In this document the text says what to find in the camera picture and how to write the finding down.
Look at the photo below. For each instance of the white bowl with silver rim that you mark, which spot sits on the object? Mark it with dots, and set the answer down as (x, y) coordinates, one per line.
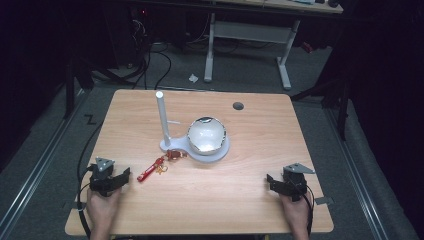
(206, 135)

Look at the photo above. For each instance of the white-legged wooden desk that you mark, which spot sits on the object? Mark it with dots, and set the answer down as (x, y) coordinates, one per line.
(250, 33)

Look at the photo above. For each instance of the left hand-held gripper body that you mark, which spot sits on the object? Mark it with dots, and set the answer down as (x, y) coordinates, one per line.
(101, 173)

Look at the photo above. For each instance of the grey metal floor rail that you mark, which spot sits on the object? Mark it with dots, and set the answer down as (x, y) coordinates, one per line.
(356, 173)
(36, 170)

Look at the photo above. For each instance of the grey table edge bracket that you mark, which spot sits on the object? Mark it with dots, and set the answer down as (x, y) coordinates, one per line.
(324, 200)
(79, 205)

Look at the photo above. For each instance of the black metal stand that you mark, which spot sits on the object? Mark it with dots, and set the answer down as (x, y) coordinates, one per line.
(71, 86)
(336, 93)

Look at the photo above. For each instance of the person's right hand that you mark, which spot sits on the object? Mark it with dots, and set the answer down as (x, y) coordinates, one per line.
(296, 213)

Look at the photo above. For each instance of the white stand with pole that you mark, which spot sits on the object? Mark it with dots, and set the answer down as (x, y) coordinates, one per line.
(163, 116)

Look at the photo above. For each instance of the person's left hand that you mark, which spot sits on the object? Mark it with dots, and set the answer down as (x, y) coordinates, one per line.
(101, 208)

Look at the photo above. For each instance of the dark round table grommet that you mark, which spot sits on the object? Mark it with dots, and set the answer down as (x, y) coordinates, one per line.
(238, 106)

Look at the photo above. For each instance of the crumpled white paper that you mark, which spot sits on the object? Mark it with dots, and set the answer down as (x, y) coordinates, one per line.
(193, 78)

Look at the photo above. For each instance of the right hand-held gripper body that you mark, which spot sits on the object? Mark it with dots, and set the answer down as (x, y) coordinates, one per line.
(295, 181)

